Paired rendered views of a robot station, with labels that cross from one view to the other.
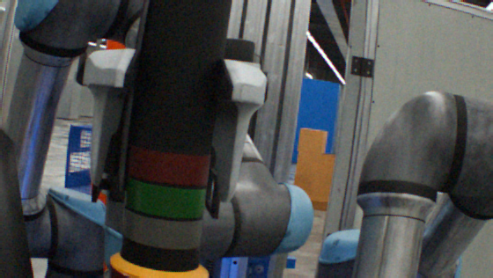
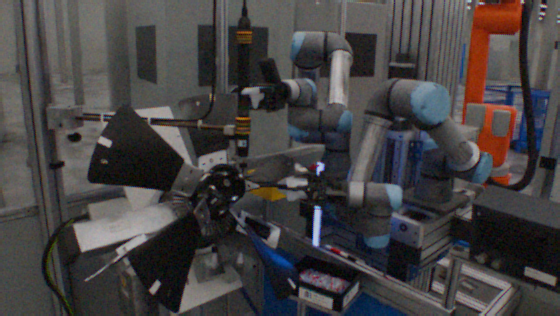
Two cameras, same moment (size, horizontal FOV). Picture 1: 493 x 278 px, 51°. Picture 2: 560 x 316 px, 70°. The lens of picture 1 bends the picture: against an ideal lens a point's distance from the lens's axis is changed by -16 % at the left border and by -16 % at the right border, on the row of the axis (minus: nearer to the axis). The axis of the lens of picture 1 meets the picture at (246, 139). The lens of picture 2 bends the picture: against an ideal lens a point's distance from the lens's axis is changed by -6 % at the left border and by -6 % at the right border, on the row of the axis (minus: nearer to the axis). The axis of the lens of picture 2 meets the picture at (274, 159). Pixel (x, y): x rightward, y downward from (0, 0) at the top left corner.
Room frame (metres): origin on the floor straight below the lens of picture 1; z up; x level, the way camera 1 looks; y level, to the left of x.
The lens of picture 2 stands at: (-0.51, -0.93, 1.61)
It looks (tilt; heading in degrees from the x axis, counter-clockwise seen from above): 16 degrees down; 48
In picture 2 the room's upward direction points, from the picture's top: 2 degrees clockwise
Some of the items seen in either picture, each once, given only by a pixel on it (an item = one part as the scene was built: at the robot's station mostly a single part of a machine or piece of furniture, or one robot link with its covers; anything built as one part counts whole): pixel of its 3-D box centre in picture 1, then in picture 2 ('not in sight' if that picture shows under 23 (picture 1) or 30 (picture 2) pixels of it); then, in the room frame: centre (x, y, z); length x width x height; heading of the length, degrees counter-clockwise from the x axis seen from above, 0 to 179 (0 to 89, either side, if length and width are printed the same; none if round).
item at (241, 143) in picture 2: not in sight; (243, 90); (0.24, 0.03, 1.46); 0.04 x 0.04 x 0.46
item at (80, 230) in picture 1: (72, 226); (336, 132); (0.98, 0.29, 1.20); 0.13 x 0.12 x 0.14; 128
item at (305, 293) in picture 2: not in sight; (321, 282); (0.44, -0.14, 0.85); 0.22 x 0.17 x 0.07; 105
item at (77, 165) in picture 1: (113, 164); (507, 114); (7.44, 1.66, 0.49); 1.27 x 0.88 x 0.98; 168
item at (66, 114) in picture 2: not in sight; (63, 117); (-0.12, 0.54, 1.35); 0.10 x 0.07 x 0.09; 125
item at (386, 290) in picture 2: not in sight; (337, 264); (0.60, -0.07, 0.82); 0.90 x 0.04 x 0.08; 90
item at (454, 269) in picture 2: not in sight; (452, 278); (0.60, -0.50, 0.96); 0.03 x 0.03 x 0.20; 0
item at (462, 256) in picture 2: not in sight; (492, 266); (0.60, -0.60, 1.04); 0.24 x 0.03 x 0.03; 90
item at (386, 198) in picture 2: not in sight; (381, 197); (0.50, -0.29, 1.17); 0.11 x 0.08 x 0.09; 127
